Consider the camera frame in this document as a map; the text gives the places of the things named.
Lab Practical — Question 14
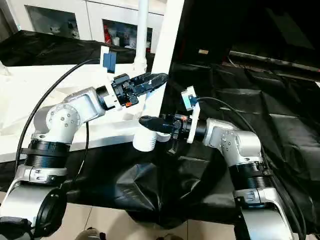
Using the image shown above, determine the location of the white plastic table leg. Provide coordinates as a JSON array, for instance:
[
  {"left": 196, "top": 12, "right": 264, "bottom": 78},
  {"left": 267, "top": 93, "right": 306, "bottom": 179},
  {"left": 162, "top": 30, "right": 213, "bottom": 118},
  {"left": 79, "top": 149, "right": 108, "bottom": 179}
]
[
  {"left": 133, "top": 0, "right": 151, "bottom": 67},
  {"left": 132, "top": 0, "right": 187, "bottom": 153}
]

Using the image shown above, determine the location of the white plastic table top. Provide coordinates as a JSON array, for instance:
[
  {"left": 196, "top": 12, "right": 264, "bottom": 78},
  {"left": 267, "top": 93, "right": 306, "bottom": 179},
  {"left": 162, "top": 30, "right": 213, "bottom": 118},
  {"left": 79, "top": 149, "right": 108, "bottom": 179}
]
[{"left": 0, "top": 62, "right": 167, "bottom": 163}]

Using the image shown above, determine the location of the white glass-door cabinet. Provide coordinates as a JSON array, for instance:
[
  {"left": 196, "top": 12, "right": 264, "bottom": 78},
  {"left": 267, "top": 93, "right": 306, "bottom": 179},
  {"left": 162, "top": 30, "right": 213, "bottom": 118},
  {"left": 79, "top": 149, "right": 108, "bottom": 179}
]
[{"left": 9, "top": 0, "right": 186, "bottom": 53}]

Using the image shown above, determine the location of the black plastic mat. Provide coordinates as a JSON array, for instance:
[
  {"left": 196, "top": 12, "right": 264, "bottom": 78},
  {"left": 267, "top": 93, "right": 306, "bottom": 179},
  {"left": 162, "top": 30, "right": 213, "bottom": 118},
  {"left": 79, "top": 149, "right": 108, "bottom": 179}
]
[{"left": 0, "top": 29, "right": 320, "bottom": 236}]

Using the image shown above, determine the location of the black metal rod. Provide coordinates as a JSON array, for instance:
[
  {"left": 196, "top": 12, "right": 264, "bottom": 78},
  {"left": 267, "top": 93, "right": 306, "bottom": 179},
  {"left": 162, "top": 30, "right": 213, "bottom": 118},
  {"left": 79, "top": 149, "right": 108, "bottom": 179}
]
[{"left": 229, "top": 49, "right": 320, "bottom": 67}]

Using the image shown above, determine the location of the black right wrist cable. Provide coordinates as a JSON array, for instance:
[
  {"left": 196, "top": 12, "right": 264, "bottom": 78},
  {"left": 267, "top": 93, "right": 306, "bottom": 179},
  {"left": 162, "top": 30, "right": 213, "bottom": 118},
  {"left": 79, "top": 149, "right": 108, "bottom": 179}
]
[{"left": 195, "top": 96, "right": 307, "bottom": 240}]

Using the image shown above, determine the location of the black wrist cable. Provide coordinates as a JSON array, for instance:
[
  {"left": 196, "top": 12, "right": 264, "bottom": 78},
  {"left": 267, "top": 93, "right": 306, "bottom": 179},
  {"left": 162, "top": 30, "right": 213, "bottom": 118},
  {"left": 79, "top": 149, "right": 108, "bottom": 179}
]
[
  {"left": 195, "top": 96, "right": 307, "bottom": 240},
  {"left": 14, "top": 58, "right": 104, "bottom": 166}
]

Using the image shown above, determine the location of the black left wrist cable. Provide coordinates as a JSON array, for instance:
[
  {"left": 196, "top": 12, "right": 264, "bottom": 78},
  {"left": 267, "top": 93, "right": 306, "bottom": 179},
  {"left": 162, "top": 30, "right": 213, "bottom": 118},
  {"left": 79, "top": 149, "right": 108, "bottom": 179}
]
[{"left": 14, "top": 58, "right": 104, "bottom": 166}]

